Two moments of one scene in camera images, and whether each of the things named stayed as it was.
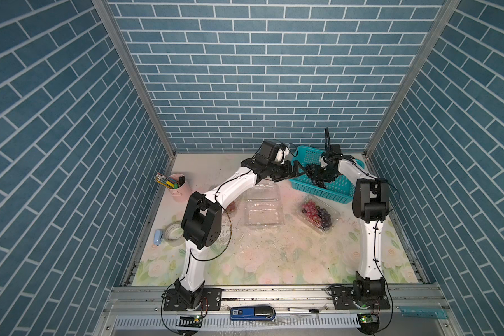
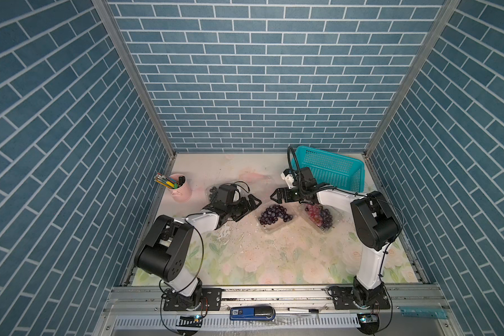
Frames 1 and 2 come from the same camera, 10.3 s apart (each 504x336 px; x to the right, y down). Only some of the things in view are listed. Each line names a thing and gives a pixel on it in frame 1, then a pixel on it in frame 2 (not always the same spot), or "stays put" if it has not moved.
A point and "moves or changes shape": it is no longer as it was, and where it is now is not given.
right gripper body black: x=327 y=176 -> x=295 y=194
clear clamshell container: x=318 y=213 stays put
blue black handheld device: x=252 y=313 stays put
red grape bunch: x=311 y=211 stays put
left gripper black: x=285 y=173 -> x=246 y=210
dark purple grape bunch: x=325 y=218 stays put
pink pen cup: x=182 y=194 stays put
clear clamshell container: x=263 y=208 moves or changes shape
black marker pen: x=313 y=311 stays put
